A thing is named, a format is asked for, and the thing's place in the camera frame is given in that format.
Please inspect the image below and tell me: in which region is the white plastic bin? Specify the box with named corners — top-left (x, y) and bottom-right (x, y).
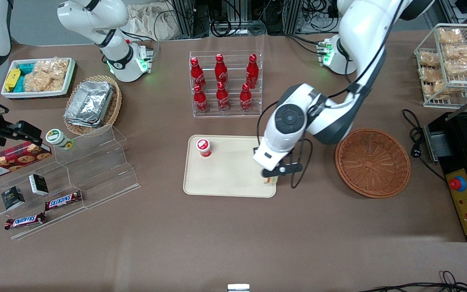
top-left (1, 57), bottom-right (77, 99)

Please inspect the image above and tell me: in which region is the black floor cable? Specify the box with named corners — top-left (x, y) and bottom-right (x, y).
top-left (357, 271), bottom-right (467, 292)

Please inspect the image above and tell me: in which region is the brown wicker basket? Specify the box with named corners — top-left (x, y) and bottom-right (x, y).
top-left (335, 128), bottom-right (411, 199)

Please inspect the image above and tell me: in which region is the clear acrylic bottle rack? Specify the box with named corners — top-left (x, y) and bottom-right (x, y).
top-left (189, 50), bottom-right (263, 118)

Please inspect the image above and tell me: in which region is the black box gold print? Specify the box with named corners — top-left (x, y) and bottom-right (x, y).
top-left (1, 187), bottom-right (26, 210)

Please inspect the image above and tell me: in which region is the red cola bottle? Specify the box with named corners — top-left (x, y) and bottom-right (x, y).
top-left (246, 54), bottom-right (259, 89)
top-left (216, 82), bottom-right (231, 112)
top-left (240, 83), bottom-right (253, 113)
top-left (190, 57), bottom-right (206, 90)
top-left (193, 84), bottom-right (209, 114)
top-left (214, 54), bottom-right (229, 86)

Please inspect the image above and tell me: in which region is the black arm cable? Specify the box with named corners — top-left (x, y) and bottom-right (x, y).
top-left (256, 0), bottom-right (404, 189)

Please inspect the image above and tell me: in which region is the black power cable with plug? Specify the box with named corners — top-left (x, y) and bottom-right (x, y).
top-left (403, 109), bottom-right (449, 183)

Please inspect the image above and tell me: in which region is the Snickers chocolate bar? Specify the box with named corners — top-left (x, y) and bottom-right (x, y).
top-left (45, 191), bottom-right (83, 211)
top-left (4, 212), bottom-right (46, 230)

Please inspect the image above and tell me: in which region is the aluminium frame post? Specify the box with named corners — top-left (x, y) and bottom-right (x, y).
top-left (284, 0), bottom-right (303, 35)
top-left (169, 0), bottom-right (195, 39)

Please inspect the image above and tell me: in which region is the red tartan cookie box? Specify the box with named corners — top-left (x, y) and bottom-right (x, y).
top-left (0, 141), bottom-right (52, 181)

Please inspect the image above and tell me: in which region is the black cable bundle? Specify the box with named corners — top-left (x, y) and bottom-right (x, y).
top-left (209, 0), bottom-right (266, 37)

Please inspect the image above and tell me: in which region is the clear acrylic stepped stand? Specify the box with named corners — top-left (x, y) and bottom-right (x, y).
top-left (0, 124), bottom-right (141, 240)

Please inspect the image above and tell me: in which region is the cream cloth bag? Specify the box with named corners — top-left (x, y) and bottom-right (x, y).
top-left (126, 4), bottom-right (177, 41)

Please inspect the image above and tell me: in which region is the red lidded cup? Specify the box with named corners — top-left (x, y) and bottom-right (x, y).
top-left (196, 138), bottom-right (212, 158)

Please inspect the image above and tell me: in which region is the silver foil pack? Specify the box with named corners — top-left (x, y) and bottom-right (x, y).
top-left (64, 109), bottom-right (108, 129)
top-left (64, 80), bottom-right (114, 124)

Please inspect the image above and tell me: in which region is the yellow snack packet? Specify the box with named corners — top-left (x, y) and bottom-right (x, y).
top-left (5, 68), bottom-right (21, 92)

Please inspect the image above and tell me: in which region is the black fryer machine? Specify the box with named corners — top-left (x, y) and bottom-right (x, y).
top-left (423, 87), bottom-right (467, 243)

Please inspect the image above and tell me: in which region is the light wicker basket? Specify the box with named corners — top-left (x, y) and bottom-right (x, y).
top-left (63, 75), bottom-right (122, 136)

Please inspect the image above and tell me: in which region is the cream plastic tray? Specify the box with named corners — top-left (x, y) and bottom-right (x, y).
top-left (183, 135), bottom-right (278, 198)

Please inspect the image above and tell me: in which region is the black box white label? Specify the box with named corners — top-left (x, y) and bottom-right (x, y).
top-left (29, 174), bottom-right (49, 196)

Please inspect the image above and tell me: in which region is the clear bag fried snack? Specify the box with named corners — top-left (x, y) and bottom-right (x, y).
top-left (423, 80), bottom-right (461, 100)
top-left (444, 57), bottom-right (467, 77)
top-left (24, 71), bottom-right (64, 93)
top-left (35, 57), bottom-right (71, 78)
top-left (419, 67), bottom-right (445, 84)
top-left (437, 28), bottom-right (464, 45)
top-left (443, 44), bottom-right (467, 61)
top-left (419, 51), bottom-right (441, 67)

